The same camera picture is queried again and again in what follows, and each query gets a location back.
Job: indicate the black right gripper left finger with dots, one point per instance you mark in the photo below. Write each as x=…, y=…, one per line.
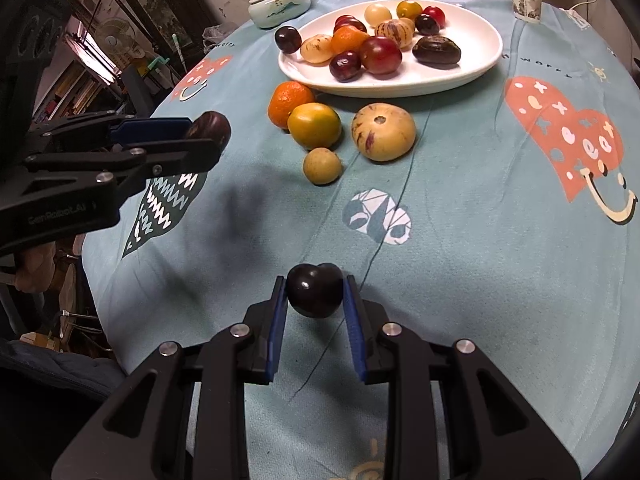
x=181, y=413

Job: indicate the pale yellow round fruit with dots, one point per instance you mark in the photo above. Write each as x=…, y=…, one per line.
x=377, y=13

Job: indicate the light blue patterned tablecloth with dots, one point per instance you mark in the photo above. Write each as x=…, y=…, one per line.
x=497, y=226

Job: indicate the white oval plate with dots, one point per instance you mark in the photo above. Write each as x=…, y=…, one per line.
x=395, y=72

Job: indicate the dark red fruit behind tangerine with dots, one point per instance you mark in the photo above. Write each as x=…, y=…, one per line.
x=349, y=20

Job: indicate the red-purple plum on plate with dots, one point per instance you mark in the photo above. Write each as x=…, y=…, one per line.
x=380, y=56

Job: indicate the pale striped fruit on plate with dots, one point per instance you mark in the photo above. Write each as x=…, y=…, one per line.
x=317, y=49

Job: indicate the white lidded ceramic jar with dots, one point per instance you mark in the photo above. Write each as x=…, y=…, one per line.
x=267, y=14

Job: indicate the yellow cherry tomato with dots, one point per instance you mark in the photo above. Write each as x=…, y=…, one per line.
x=408, y=9

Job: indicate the orange tangerine on table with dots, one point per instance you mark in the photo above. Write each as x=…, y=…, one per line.
x=285, y=98

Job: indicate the dark cherry plum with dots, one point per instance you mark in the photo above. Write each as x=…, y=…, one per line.
x=288, y=39

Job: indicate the yellow-orange persimmon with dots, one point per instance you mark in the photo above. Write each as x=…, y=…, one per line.
x=314, y=125

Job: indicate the dark red small plum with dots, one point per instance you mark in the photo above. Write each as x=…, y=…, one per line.
x=345, y=66

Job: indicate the striped pepino on plate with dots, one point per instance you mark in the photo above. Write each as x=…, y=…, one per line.
x=400, y=31

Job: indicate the person's left hand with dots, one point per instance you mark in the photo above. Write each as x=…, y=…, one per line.
x=37, y=271

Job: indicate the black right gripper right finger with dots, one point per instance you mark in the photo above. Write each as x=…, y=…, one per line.
x=492, y=432

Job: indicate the orange tangerine on plate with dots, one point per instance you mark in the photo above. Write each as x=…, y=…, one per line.
x=348, y=38

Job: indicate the dark brown round fruit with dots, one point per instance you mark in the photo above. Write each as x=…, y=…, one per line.
x=212, y=126

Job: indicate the small yellow-green fruit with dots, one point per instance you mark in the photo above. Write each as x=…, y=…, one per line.
x=321, y=166

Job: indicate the dark brown chestnut-like fruit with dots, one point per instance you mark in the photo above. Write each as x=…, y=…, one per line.
x=436, y=50

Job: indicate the large striped pepino melon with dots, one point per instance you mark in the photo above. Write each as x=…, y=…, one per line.
x=383, y=132

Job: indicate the dark purple plum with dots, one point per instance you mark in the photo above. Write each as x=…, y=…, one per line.
x=426, y=25

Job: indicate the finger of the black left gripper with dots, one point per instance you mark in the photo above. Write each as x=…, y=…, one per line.
x=145, y=160
x=98, y=132

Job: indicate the bright red cherry tomato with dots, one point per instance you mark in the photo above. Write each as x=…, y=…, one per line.
x=437, y=14

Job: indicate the standing fan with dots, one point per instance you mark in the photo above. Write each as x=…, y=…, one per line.
x=115, y=36

